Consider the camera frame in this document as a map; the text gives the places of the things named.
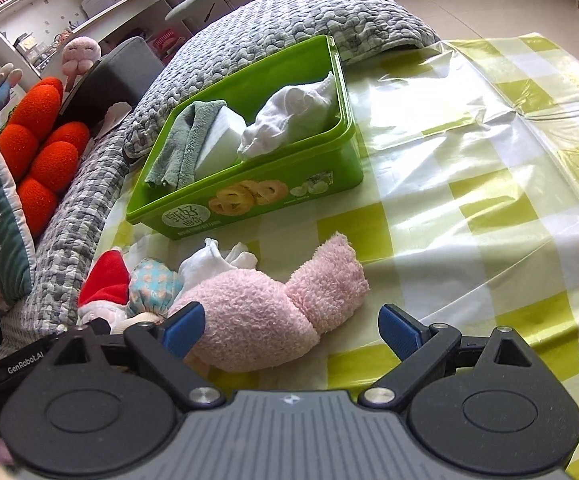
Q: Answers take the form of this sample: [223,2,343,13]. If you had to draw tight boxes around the pink fluffy plush toy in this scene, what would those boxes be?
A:
[168,233,370,373]

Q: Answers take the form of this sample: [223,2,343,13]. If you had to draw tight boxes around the grey green towel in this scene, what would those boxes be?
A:
[145,100,226,191]

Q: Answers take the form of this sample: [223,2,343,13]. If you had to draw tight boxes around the small white sponge block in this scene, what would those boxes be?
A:
[194,106,246,180]

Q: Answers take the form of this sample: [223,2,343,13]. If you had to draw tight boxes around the green plastic biscuit box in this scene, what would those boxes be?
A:
[126,36,363,240]

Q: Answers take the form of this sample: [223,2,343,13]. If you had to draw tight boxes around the white cloth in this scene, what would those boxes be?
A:
[178,237,258,292]
[238,72,337,160]

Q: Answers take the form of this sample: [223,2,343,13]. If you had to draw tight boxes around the teal patterned fabric doll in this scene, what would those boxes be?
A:
[127,258,183,318]

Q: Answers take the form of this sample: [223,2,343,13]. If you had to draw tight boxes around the santa claus plush toy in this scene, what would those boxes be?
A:
[77,249,130,330]

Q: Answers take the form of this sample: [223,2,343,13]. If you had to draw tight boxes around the green checkered plastic tablecloth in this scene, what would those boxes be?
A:
[99,35,579,479]

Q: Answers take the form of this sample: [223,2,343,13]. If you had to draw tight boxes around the orange carrot plush cushion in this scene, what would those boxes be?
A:
[0,77,90,238]

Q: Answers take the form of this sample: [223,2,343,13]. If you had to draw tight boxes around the white paper sheet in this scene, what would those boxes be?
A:
[93,102,132,140]

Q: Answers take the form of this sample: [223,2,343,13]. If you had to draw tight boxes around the grey sofa armrest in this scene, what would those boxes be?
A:
[56,37,164,129]

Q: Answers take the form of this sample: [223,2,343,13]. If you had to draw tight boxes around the pink octopus plush toy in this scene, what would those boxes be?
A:
[62,36,101,92]

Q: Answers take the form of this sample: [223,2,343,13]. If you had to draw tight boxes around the grey quilted ottoman cover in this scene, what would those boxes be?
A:
[122,0,439,160]

